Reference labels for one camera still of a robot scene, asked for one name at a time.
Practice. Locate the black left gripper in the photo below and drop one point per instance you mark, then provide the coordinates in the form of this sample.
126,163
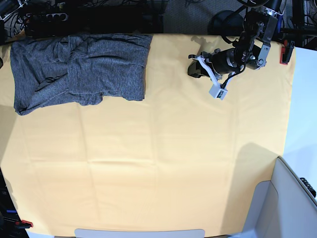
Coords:
220,63

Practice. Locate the grey long-sleeve shirt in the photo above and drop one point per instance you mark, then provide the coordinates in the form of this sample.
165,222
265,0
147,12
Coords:
81,68

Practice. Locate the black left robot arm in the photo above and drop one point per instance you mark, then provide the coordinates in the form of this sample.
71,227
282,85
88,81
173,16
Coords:
250,30

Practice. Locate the dark round chair base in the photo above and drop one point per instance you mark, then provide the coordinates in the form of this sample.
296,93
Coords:
232,27

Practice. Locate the yellow table cloth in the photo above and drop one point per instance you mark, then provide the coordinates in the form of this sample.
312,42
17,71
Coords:
177,160

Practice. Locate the red black clamp right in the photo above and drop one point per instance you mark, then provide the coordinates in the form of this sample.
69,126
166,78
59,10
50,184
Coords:
286,51

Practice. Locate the red black clamp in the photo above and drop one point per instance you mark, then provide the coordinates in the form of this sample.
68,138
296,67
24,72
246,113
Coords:
286,51
23,224

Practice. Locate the white power strip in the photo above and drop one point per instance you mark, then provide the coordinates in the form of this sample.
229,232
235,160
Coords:
53,17

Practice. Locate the white storage bin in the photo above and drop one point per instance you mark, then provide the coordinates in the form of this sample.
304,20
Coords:
281,207

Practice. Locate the black remote control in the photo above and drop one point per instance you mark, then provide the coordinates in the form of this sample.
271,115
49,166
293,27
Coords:
309,187

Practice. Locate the grey plate at front edge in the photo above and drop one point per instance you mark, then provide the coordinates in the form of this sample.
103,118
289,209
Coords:
85,233

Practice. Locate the red black clamp left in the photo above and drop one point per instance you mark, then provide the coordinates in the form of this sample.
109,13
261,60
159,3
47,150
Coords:
23,224

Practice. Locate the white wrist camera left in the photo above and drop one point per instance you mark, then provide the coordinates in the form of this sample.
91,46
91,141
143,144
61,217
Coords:
217,92

